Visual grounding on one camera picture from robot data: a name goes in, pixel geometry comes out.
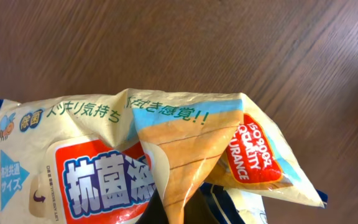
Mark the beige wet wipes pack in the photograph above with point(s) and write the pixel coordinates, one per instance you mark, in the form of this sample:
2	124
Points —
145	156

